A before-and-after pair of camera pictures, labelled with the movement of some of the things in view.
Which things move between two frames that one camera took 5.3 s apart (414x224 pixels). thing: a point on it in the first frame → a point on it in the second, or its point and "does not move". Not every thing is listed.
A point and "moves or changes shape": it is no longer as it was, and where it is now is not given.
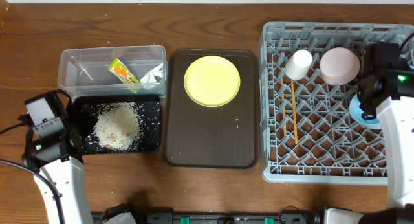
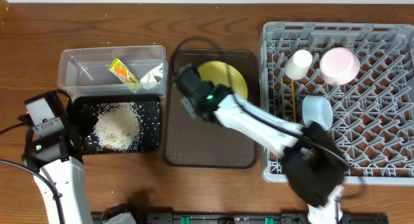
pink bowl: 338,66 does not move
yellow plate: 212,81 moves or changes shape
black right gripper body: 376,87 → 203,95
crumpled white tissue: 150,75 does not move
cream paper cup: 298,65 does not move
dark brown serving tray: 225,136 does not move
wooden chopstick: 283,111 does not move
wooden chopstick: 292,87 does not move
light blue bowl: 356,112 → 317,108
